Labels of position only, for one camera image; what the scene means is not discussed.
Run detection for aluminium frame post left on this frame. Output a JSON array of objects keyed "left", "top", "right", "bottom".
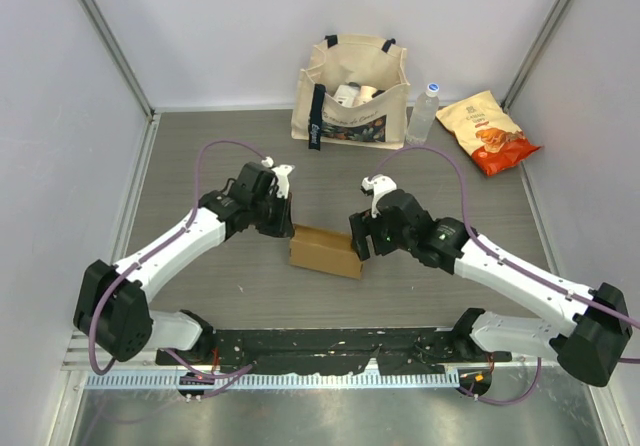
[{"left": 78, "top": 0, "right": 155, "bottom": 119}]

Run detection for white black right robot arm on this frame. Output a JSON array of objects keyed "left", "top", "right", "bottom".
[{"left": 349, "top": 189, "right": 632, "bottom": 387}]

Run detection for aluminium frame post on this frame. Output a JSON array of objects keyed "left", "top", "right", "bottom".
[
  {"left": 78, "top": 0, "right": 155, "bottom": 119},
  {"left": 501, "top": 0, "right": 575, "bottom": 112}
]

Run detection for white items inside bag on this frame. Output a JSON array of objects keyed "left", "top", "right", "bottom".
[{"left": 333, "top": 82, "right": 382, "bottom": 108}]

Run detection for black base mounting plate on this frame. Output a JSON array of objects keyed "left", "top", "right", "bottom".
[{"left": 178, "top": 327, "right": 512, "bottom": 376}]

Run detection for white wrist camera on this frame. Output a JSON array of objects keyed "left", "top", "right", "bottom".
[
  {"left": 261, "top": 156, "right": 295, "bottom": 199},
  {"left": 361, "top": 174, "right": 397, "bottom": 218}
]

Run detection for beige canvas tote bag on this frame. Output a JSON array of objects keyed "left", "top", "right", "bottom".
[{"left": 291, "top": 34, "right": 410, "bottom": 150}]

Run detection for aluminium frame post right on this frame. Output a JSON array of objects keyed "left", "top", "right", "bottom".
[{"left": 501, "top": 0, "right": 575, "bottom": 112}]

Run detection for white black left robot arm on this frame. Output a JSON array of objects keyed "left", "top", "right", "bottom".
[{"left": 73, "top": 160, "right": 294, "bottom": 365}]

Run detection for cassava chips bag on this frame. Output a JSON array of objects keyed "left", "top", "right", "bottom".
[{"left": 436, "top": 90, "right": 541, "bottom": 176}]

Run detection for brown cardboard box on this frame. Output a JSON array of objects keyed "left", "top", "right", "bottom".
[{"left": 289, "top": 224, "right": 363, "bottom": 280}]

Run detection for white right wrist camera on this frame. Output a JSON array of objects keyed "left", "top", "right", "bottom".
[{"left": 361, "top": 174, "right": 397, "bottom": 218}]

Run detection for white slotted cable duct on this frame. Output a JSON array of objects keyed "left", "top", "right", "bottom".
[{"left": 84, "top": 369, "right": 460, "bottom": 391}]

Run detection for aluminium front rail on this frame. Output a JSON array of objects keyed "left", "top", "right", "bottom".
[{"left": 62, "top": 329, "right": 161, "bottom": 372}]

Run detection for clear plastic water bottle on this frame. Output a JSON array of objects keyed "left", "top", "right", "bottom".
[{"left": 405, "top": 83, "right": 440, "bottom": 145}]

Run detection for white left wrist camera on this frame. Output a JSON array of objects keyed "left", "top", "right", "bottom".
[{"left": 261, "top": 156, "right": 295, "bottom": 199}]

